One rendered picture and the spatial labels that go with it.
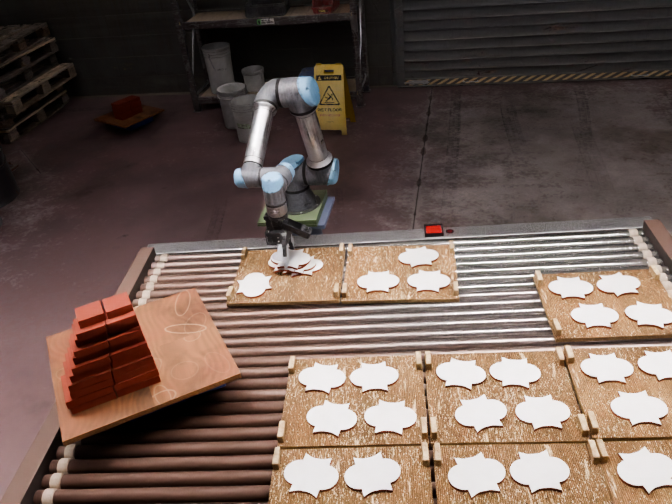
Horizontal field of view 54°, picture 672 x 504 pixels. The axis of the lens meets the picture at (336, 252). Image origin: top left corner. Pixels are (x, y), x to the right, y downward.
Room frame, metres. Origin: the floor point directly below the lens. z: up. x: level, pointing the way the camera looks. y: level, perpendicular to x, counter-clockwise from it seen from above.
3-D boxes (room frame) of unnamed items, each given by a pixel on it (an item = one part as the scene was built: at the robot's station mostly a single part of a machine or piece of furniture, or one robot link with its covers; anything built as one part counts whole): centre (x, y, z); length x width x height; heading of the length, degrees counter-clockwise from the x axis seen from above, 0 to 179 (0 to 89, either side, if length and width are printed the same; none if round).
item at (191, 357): (1.56, 0.64, 1.03); 0.50 x 0.50 x 0.02; 22
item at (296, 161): (2.67, 0.14, 1.07); 0.13 x 0.12 x 0.14; 73
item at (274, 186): (2.11, 0.20, 1.28); 0.09 x 0.08 x 0.11; 163
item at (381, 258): (2.00, -0.23, 0.93); 0.41 x 0.35 x 0.02; 81
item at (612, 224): (2.29, -0.23, 0.89); 2.08 x 0.09 x 0.06; 84
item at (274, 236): (2.11, 0.20, 1.12); 0.09 x 0.08 x 0.12; 78
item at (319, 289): (2.06, 0.19, 0.93); 0.41 x 0.35 x 0.02; 82
